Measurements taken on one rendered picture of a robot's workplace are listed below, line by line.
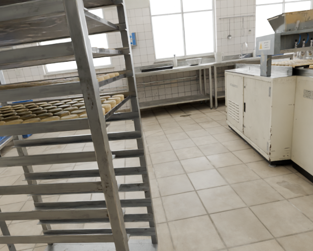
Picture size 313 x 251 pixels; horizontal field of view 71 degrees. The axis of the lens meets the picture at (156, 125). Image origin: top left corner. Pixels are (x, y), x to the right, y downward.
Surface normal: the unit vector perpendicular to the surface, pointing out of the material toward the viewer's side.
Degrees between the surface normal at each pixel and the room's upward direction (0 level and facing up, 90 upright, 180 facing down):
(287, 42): 90
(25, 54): 90
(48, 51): 90
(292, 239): 0
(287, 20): 115
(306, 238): 0
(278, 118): 90
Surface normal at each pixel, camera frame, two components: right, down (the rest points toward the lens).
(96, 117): -0.10, 0.30
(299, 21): 0.05, 0.67
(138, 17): 0.13, 0.28
